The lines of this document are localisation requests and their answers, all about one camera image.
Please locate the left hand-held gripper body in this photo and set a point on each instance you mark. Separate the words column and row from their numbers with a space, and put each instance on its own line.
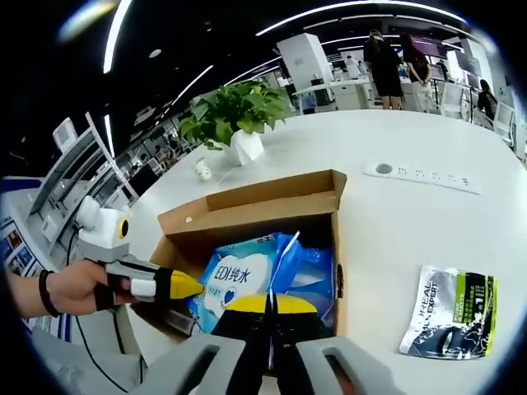
column 103, row 230

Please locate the blue wipes pack soft item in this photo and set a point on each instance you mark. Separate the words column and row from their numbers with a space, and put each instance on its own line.
column 234, row 275

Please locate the white shelf rack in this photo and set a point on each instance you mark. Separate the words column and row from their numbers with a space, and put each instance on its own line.
column 78, row 164

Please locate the black wristband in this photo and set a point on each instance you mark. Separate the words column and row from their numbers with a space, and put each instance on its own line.
column 47, row 292

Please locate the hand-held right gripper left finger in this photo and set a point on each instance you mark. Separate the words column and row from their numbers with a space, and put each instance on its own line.
column 230, row 329

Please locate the white table socket strip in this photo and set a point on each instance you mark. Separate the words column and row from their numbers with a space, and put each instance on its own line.
column 424, row 177

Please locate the green potted plant white pot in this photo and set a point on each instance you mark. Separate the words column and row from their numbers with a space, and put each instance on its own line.
column 239, row 115

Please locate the white office chair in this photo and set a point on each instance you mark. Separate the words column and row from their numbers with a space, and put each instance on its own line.
column 505, row 121
column 455, row 100

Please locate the brown cardboard shoe box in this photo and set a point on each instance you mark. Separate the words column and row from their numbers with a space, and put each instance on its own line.
column 255, row 205

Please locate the green black pouch soft item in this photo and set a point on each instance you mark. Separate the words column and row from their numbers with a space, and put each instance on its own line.
column 449, row 312

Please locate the purple screen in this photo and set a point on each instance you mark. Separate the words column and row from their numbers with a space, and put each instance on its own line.
column 430, row 45

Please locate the white paper cup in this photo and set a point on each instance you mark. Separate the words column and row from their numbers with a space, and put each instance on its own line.
column 203, row 169

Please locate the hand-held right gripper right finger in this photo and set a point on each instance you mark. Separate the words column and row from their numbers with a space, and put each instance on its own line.
column 300, row 325

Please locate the blue picture board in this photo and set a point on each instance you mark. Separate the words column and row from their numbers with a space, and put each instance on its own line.
column 16, row 251

